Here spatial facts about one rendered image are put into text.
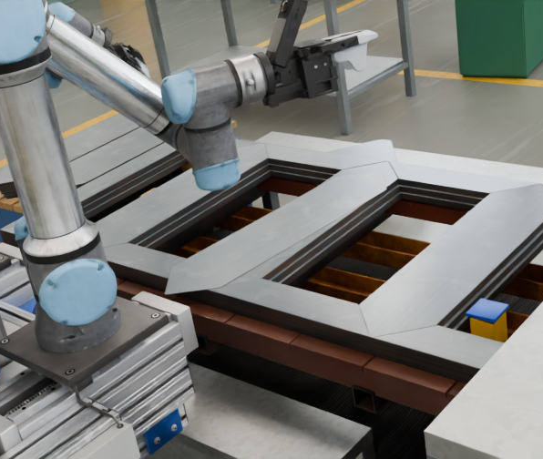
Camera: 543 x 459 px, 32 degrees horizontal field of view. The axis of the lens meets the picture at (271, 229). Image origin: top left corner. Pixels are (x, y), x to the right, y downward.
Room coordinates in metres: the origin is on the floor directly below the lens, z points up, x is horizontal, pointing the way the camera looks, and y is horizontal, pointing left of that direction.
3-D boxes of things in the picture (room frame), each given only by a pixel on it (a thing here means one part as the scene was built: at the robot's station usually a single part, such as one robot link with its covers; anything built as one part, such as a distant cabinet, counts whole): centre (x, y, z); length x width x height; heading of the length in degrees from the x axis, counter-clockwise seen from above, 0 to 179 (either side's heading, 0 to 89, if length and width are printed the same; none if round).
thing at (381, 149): (2.67, -0.30, 0.77); 0.45 x 0.20 x 0.04; 46
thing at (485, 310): (1.51, -0.38, 0.88); 0.06 x 0.06 x 0.02; 46
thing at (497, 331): (1.51, -0.38, 0.78); 0.05 x 0.05 x 0.19; 46
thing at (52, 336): (1.44, 0.36, 1.09); 0.15 x 0.15 x 0.10
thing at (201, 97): (1.40, 0.07, 1.43); 0.11 x 0.08 x 0.09; 108
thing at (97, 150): (2.98, 0.47, 0.82); 0.80 x 0.40 x 0.06; 136
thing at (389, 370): (1.81, 0.19, 0.80); 1.62 x 0.04 x 0.06; 46
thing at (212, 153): (1.42, 0.07, 1.34); 0.11 x 0.08 x 0.11; 18
